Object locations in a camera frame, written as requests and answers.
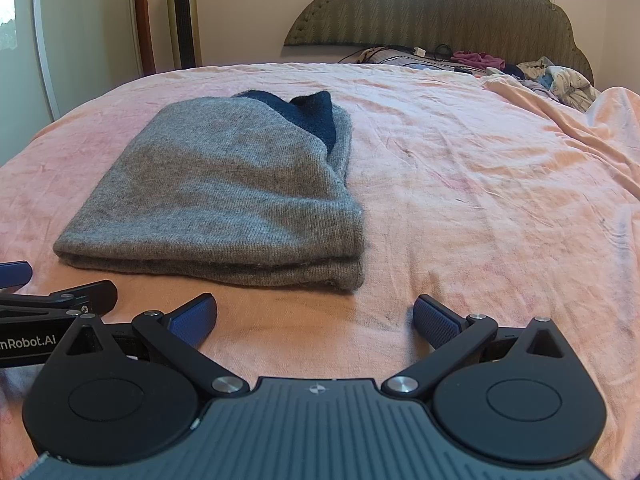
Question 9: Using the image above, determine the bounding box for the purple cloth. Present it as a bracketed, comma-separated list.
[452, 50, 507, 72]

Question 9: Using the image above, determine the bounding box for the patterned pillow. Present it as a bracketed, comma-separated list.
[360, 47, 481, 76]

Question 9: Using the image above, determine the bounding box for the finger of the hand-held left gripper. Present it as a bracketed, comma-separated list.
[0, 260, 34, 294]
[0, 280, 119, 317]

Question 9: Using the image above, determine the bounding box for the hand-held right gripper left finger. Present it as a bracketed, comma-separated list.
[59, 293, 251, 401]

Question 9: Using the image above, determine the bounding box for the pile of light clothes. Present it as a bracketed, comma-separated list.
[515, 59, 601, 113]

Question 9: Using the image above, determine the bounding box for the olive padded headboard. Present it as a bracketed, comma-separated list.
[283, 0, 595, 83]

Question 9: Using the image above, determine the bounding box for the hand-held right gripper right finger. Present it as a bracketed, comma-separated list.
[381, 294, 573, 402]

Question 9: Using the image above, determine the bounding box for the wooden door frame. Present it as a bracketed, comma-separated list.
[127, 0, 157, 77]

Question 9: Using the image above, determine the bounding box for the pink bed sheet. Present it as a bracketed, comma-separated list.
[0, 62, 640, 480]

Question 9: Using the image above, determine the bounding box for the grey sweater with navy sleeves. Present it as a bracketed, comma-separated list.
[52, 89, 365, 292]

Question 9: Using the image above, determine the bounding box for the gold tower fan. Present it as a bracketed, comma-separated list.
[165, 0, 202, 69]

